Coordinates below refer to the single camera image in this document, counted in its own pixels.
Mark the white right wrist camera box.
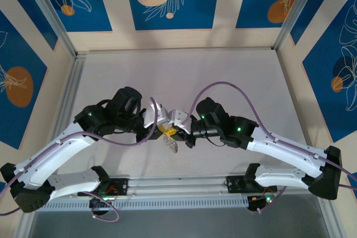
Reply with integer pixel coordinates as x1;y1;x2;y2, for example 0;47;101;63
168;109;193;135

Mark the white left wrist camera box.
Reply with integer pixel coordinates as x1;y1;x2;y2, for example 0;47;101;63
143;101;170;127

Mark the purple cable loop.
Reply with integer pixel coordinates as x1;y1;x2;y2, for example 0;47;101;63
91;197;122;224

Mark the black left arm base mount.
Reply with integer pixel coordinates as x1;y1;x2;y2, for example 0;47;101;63
88;177;129;216

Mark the thin black cable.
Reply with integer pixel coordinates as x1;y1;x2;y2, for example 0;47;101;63
205;134;227;147

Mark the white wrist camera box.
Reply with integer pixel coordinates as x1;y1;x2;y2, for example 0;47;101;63
168;109;193;135
143;101;170;127

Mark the aluminium side rail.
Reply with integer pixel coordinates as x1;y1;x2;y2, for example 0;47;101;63
52;53;86;138

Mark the clear plastic bag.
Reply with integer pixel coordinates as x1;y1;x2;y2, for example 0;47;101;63
162;134;179;154

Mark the aluminium frame post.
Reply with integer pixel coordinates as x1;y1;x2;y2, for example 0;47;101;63
273;0;329;52
19;0;79;59

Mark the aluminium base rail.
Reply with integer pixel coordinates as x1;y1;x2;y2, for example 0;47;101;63
127;177;229;196

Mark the short purple base cable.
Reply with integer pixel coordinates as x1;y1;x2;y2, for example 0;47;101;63
250;186;290;215

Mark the grey slotted cable duct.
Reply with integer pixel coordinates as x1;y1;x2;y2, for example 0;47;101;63
41;196;250;213

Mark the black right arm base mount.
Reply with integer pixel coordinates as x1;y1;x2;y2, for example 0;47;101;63
225;175;278;213

